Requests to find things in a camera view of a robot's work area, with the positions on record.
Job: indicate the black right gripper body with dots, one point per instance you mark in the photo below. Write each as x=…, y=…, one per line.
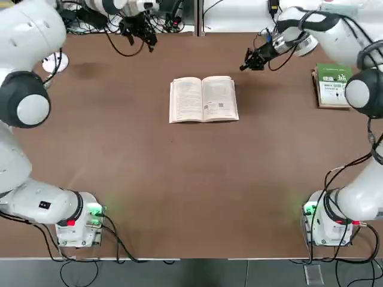
x=264, y=53

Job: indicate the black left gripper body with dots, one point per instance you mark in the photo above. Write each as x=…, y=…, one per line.
x=136, y=24

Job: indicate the white blue cover book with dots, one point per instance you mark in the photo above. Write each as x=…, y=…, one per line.
x=188, y=101

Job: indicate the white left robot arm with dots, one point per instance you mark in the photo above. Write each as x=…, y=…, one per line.
x=30, y=33

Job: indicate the green white cover book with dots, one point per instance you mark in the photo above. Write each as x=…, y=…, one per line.
x=332, y=89

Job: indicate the black power adapter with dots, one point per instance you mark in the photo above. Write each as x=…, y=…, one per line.
x=273, y=6

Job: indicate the white desk lamp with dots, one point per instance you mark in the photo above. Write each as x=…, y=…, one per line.
x=49, y=66

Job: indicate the pale green sheet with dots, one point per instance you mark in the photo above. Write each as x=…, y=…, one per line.
x=347, y=5

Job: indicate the metal floor plate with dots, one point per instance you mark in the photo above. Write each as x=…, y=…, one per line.
x=313, y=274

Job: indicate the aluminium frame post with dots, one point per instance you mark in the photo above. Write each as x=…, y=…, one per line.
x=200, y=18

